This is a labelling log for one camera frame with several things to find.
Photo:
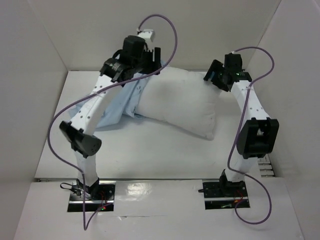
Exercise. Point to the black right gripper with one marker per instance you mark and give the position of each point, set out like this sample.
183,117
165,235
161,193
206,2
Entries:
213,73

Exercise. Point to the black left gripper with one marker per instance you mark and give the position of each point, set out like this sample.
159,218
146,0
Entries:
153,66

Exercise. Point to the white pillow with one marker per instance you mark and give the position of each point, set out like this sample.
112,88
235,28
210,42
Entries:
181,98

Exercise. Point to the light blue pillowcase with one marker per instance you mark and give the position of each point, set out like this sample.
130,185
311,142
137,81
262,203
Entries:
121,100

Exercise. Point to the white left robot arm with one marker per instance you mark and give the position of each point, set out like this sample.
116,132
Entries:
83,141

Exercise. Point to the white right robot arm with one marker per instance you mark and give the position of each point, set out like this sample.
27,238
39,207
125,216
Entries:
225,178

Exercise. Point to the aluminium frame rail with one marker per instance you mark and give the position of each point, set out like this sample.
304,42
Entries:
265,165

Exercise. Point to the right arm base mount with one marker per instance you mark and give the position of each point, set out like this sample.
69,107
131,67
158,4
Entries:
219,197

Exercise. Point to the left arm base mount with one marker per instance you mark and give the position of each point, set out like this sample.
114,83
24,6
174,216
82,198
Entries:
102,198

